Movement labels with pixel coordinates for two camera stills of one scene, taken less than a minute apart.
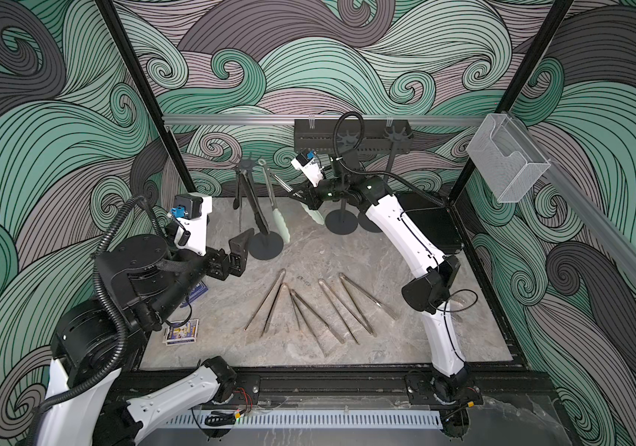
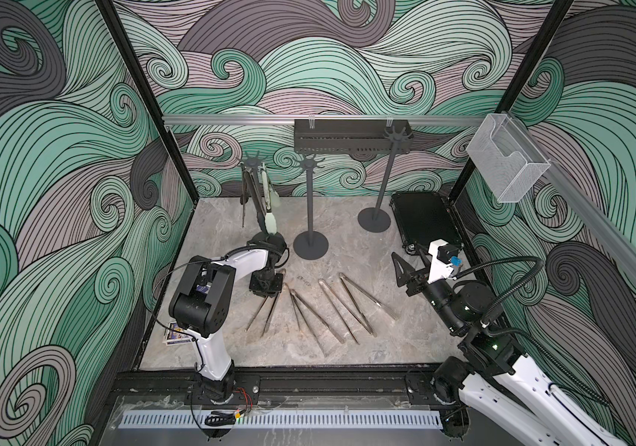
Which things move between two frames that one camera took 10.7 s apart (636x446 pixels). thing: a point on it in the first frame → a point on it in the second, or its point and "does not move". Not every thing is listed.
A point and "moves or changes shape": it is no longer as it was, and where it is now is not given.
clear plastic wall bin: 508,161 does not move
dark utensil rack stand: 343,221 → 313,140
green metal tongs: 312,213 moves or changes shape
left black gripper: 218,267 → 277,288
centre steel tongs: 322,332 does not move
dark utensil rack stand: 394,136 does not move
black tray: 434,220 does not move
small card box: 181,334 does not move
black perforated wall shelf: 380,136 does not move
